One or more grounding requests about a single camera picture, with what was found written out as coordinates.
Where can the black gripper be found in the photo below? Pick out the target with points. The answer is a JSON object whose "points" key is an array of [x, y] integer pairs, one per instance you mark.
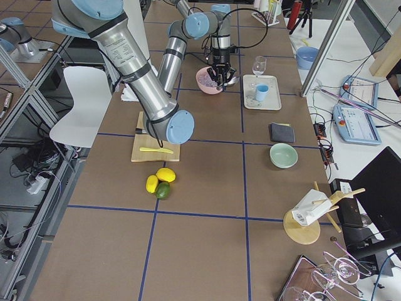
{"points": [[220, 56]]}

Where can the pile of clear ice cubes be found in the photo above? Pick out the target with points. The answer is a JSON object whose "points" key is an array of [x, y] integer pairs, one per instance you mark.
{"points": [[204, 80]]}

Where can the steel ice scoop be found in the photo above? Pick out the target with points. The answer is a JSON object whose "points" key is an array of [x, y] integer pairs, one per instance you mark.
{"points": [[230, 83]]}

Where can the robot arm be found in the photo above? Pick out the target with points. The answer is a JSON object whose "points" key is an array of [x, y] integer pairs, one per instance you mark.
{"points": [[215, 24], [107, 23]]}

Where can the blue cup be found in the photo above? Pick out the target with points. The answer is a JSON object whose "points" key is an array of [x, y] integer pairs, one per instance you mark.
{"points": [[261, 91]]}

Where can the pink bowl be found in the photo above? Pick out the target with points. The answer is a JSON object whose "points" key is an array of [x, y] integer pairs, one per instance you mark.
{"points": [[207, 90]]}

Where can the clear wine glass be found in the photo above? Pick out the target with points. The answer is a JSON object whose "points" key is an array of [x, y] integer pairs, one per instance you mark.
{"points": [[259, 67]]}

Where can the cream bear tray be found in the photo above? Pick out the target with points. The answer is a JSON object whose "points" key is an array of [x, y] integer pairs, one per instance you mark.
{"points": [[272, 100]]}

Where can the grey yellow cloth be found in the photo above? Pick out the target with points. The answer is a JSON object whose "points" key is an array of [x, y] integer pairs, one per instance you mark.
{"points": [[281, 133]]}

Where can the blue bowl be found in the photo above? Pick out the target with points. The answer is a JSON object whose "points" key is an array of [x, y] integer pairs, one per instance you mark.
{"points": [[305, 57]]}

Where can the steel muddler black tip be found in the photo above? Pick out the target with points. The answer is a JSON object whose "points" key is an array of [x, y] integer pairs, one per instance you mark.
{"points": [[140, 131]]}

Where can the green bowl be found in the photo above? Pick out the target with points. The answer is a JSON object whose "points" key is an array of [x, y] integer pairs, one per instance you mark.
{"points": [[283, 155]]}

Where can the wooden cutting board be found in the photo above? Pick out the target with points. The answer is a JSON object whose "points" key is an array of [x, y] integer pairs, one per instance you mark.
{"points": [[145, 140]]}

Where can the yellow plastic knife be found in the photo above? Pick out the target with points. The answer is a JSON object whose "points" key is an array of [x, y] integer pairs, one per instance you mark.
{"points": [[162, 150]]}

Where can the round yellow lemon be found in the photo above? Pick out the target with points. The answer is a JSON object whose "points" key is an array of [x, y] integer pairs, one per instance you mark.
{"points": [[166, 175]]}

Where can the white chair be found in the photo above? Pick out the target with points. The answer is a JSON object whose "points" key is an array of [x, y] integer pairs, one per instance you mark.
{"points": [[91, 96]]}

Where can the green avocado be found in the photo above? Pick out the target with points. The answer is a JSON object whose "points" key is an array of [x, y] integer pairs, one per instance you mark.
{"points": [[163, 190]]}

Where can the yellow lemon oval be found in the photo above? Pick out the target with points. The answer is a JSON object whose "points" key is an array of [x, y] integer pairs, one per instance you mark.
{"points": [[151, 183]]}

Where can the far teach pendant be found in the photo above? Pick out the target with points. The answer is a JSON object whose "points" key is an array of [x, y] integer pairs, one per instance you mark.
{"points": [[360, 91]]}

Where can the teach pendant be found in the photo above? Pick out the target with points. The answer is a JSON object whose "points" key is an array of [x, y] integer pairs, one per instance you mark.
{"points": [[360, 91], [355, 126]]}

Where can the near teach pendant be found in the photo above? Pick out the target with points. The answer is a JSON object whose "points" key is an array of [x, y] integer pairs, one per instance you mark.
{"points": [[355, 126]]}

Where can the white carton box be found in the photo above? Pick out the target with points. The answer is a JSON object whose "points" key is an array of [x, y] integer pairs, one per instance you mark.
{"points": [[311, 207]]}

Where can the wooden mug tree stand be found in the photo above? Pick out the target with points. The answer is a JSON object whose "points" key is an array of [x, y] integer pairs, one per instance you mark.
{"points": [[307, 235]]}

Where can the black monitor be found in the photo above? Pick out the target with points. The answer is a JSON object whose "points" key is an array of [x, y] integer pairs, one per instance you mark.
{"points": [[381, 201]]}

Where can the white wire cup rack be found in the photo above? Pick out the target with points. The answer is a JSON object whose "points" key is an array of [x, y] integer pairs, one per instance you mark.
{"points": [[267, 11]]}

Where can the aluminium frame post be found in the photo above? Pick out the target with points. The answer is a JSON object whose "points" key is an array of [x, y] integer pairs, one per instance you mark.
{"points": [[341, 15]]}

